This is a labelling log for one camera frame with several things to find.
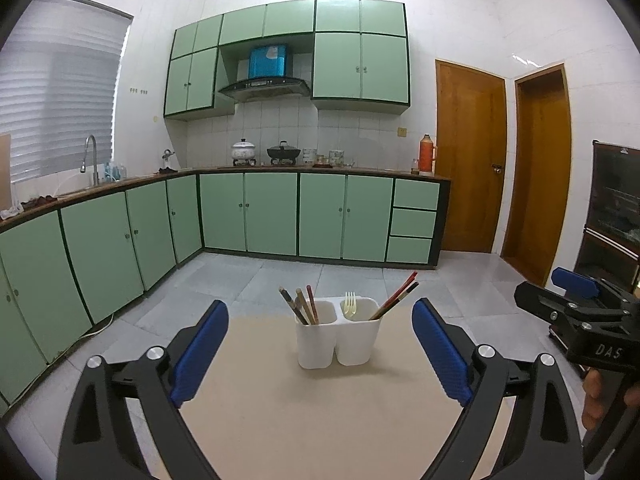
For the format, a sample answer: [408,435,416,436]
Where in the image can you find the white plastic container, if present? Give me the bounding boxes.
[295,299,337,370]
[335,297,381,367]

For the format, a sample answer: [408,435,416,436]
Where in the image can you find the person's right hand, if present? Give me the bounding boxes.
[581,367,640,433]

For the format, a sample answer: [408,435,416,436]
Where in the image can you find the plain bamboo chopstick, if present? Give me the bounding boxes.
[295,288,315,325]

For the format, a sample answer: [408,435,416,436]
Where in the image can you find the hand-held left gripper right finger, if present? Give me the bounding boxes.
[411,297,586,480]

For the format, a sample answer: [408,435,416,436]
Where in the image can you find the black wok with lid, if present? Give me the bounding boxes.
[266,141,303,161]

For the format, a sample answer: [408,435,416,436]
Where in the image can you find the black glass cabinet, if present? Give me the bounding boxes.
[550,140,640,378]

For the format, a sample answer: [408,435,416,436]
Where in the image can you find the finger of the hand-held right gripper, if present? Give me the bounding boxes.
[551,267,640,312]
[514,280,632,332]

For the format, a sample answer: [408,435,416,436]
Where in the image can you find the green upper kitchen cabinet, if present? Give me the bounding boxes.
[164,0,412,122]

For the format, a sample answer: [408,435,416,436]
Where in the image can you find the gas stove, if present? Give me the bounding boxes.
[231,157,307,167]

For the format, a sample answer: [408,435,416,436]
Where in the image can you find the white cable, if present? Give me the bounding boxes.
[75,310,116,346]

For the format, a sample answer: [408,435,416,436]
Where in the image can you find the white window blind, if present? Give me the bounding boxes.
[0,0,135,183]

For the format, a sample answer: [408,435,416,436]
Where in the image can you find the green cabinet drawer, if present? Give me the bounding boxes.
[387,236,434,265]
[393,179,441,211]
[391,208,438,238]

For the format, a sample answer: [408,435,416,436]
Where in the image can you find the brown wooden door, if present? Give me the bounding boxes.
[435,59,508,254]
[501,62,572,287]

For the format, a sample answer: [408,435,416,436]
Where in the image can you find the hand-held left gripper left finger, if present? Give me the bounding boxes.
[57,300,231,480]

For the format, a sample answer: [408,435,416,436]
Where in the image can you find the black chopstick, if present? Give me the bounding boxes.
[278,287,309,325]
[380,281,421,321]

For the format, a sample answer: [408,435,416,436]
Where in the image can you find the metal sink faucet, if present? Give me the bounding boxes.
[80,135,100,187]

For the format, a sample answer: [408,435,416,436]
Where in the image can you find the orange thermos flask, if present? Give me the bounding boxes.
[419,134,439,173]

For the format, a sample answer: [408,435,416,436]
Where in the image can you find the white cooking pot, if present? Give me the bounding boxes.
[231,138,258,161]

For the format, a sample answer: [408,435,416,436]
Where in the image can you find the green base kitchen cabinet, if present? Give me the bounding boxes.
[0,167,452,418]

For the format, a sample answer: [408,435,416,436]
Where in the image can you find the range hood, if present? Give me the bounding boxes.
[217,44,311,103]

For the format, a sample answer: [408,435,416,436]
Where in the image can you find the chopsticks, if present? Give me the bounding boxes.
[371,271,418,321]

